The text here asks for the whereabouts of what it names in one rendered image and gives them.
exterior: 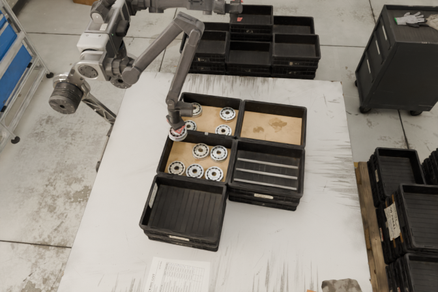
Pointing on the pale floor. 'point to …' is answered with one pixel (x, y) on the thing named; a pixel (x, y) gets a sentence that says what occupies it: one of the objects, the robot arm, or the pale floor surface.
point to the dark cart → (399, 63)
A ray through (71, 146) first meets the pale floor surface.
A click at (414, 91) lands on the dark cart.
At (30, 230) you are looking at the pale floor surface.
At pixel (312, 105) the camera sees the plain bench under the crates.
